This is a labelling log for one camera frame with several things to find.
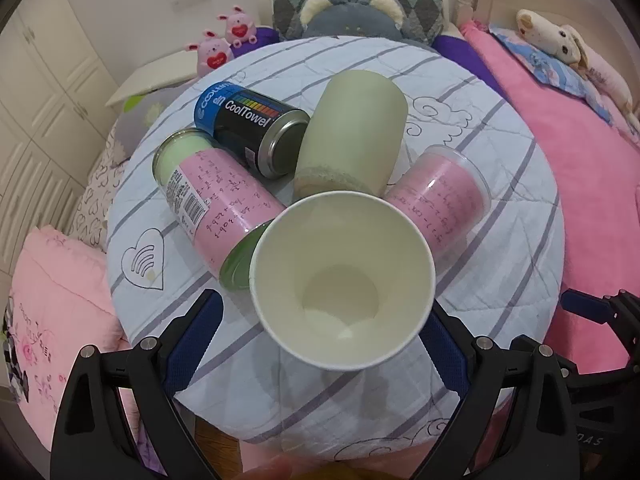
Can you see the white wall outlet plate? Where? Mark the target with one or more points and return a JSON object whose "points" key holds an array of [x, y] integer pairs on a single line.
{"points": [[181, 5]]}

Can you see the heart pattern sheet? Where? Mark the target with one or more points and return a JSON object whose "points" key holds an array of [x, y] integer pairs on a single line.
{"points": [[89, 221]]}

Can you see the white flat board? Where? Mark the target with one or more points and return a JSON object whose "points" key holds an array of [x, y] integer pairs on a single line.
{"points": [[168, 71]]}

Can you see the pink pig plush front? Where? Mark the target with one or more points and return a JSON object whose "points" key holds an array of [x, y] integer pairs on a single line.
{"points": [[212, 52]]}

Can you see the pink fleece bedspread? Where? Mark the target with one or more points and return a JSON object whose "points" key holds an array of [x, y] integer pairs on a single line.
{"points": [[595, 167]]}

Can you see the operator hand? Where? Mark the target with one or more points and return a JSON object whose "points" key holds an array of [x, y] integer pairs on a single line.
{"points": [[279, 468]]}

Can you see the pink embroidered quilt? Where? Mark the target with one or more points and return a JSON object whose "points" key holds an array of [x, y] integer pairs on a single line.
{"points": [[58, 302]]}

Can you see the pale green matte cup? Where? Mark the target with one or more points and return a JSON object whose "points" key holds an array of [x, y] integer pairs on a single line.
{"points": [[353, 138]]}

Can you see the pink pig plush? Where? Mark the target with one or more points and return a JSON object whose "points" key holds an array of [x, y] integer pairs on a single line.
{"points": [[240, 27], [212, 52]]}

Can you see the pink green labelled can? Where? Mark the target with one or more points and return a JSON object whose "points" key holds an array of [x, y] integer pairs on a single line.
{"points": [[223, 209]]}

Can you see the grey sun pattern pillow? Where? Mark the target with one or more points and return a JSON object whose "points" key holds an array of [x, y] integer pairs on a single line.
{"points": [[138, 115]]}

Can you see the cream wardrobe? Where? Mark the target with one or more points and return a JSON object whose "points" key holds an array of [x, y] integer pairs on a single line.
{"points": [[54, 119]]}

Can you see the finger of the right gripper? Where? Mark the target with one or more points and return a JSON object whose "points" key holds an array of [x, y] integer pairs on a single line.
{"points": [[530, 360], [586, 306]]}

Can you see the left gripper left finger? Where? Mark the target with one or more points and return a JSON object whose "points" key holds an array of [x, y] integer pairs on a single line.
{"points": [[92, 438]]}

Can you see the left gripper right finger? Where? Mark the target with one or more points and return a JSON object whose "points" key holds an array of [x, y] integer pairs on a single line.
{"points": [[498, 430]]}

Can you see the blue floral pillow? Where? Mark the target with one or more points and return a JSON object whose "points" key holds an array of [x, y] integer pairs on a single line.
{"points": [[551, 72]]}

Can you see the clear pink plastic cup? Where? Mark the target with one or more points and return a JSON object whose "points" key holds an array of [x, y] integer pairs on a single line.
{"points": [[445, 196]]}

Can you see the pink pig plush rear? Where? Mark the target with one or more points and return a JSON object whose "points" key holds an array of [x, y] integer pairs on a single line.
{"points": [[240, 27]]}

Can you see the blue black CoolTowel can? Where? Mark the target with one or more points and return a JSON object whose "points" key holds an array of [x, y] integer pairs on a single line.
{"points": [[264, 133]]}

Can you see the cream dog plush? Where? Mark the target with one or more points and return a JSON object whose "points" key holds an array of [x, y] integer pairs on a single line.
{"points": [[565, 43]]}

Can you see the white paper cup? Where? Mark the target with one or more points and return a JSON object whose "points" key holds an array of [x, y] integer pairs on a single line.
{"points": [[342, 281]]}

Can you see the grey bear plush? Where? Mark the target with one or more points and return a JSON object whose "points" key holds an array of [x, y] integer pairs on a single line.
{"points": [[361, 18]]}

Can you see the cream wooden headboard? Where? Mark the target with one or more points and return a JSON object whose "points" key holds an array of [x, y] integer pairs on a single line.
{"points": [[590, 22]]}

